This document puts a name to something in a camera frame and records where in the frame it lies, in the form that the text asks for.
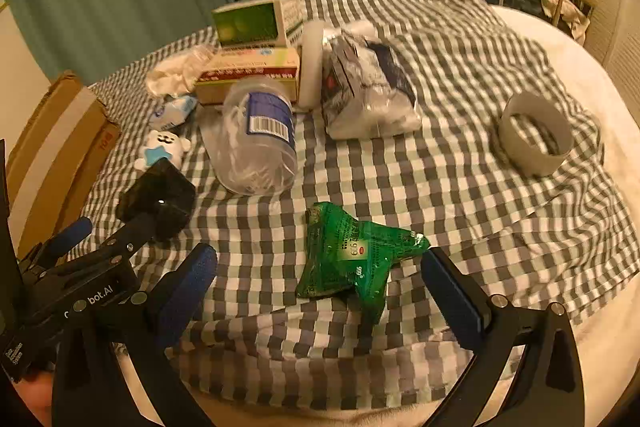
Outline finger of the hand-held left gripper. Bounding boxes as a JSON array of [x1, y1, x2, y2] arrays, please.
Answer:
[[20, 217, 93, 278], [75, 212, 161, 273]]

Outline pile of clothes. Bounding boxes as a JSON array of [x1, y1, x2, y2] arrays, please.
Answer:
[[542, 0, 593, 45]]

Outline tape roll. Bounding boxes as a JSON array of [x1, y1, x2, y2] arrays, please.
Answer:
[[492, 92, 573, 178]]

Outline clear plastic jar blue label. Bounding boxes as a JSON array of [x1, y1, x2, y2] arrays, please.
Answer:
[[200, 76, 299, 196]]

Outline checked blanket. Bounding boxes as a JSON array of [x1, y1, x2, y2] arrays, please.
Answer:
[[67, 0, 640, 413]]

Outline black small box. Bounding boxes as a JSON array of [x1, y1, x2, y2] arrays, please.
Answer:
[[116, 158, 197, 242]]

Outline clear plastic bag with packets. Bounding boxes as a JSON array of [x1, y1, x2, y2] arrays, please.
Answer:
[[320, 21, 423, 140]]

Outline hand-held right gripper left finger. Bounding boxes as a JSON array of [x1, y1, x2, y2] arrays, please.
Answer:
[[51, 243, 218, 427]]

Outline green packet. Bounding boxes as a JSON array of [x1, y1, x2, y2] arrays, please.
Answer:
[[295, 202, 432, 325]]

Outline green and white box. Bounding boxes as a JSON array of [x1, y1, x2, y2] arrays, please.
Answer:
[[211, 0, 307, 50]]

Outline white louvred wardrobe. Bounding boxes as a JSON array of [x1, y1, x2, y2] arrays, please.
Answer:
[[570, 0, 640, 78]]

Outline blue and white small packet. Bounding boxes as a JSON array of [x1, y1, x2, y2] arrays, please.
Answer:
[[149, 94, 198, 130]]

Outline white toy figure blue star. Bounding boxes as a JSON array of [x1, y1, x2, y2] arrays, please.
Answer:
[[134, 129, 192, 172]]

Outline white cylinder roll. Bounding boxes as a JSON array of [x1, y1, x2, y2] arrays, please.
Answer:
[[298, 21, 326, 110]]

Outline white bed sheet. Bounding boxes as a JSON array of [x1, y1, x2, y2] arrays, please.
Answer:
[[115, 4, 640, 427]]

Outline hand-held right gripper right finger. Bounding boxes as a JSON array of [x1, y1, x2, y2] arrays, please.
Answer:
[[420, 247, 586, 427]]

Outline white crumpled plastic wrap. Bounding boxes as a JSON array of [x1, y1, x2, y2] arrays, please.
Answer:
[[145, 44, 218, 96]]

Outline person's left hand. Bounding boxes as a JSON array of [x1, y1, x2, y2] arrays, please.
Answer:
[[17, 374, 56, 427]]

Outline cardboard box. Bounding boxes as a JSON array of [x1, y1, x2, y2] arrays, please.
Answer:
[[5, 71, 122, 258]]

